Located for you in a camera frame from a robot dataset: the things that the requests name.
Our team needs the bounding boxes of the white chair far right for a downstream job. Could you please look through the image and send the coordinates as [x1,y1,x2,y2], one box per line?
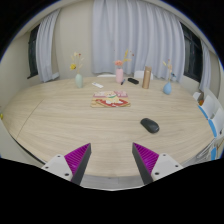
[198,95,215,119]

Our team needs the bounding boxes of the large white centre curtain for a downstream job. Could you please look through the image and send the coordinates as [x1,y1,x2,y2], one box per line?
[92,0,185,80]

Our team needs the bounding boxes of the dark left window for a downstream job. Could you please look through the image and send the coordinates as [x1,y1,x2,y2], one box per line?
[27,25,40,79]

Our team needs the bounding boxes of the brown cylindrical bottle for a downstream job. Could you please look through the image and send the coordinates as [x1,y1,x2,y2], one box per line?
[142,66,152,89]

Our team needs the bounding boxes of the dark window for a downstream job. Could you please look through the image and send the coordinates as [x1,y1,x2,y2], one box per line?
[27,25,40,79]
[181,24,203,82]

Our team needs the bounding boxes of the white right curtain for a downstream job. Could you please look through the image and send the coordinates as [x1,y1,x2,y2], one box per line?
[199,42,211,91]

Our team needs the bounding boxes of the black rectangular case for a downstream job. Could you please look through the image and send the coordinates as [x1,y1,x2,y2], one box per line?
[128,77,139,85]

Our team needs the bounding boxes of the white remote control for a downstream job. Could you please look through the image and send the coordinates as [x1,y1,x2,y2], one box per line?
[92,82,104,88]

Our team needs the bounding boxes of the white chair behind table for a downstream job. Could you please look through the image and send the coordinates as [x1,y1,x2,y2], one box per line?
[134,70,154,80]

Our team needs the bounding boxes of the white left curtain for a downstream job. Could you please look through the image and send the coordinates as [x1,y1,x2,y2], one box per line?
[36,10,60,82]

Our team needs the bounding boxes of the pink vase with flowers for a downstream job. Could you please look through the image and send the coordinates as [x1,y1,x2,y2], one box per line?
[114,50,132,84]

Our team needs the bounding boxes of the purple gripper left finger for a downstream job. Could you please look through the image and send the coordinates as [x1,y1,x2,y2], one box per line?
[42,143,91,185]

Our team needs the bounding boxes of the blue vase with dried flowers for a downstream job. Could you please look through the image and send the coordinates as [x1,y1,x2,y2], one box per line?
[163,60,172,95]

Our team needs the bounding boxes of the green vase with yellow flowers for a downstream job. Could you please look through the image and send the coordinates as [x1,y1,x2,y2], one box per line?
[70,52,84,88]

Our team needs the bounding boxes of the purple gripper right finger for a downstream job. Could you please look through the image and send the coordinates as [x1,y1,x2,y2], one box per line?
[132,143,182,185]

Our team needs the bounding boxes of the black computer mouse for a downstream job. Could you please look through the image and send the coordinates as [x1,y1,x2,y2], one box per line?
[140,118,160,133]

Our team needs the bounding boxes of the dark right window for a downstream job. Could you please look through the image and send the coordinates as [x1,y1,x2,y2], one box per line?
[181,24,203,82]

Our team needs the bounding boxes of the white and blue chair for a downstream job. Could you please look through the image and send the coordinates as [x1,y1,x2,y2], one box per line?
[208,109,224,138]

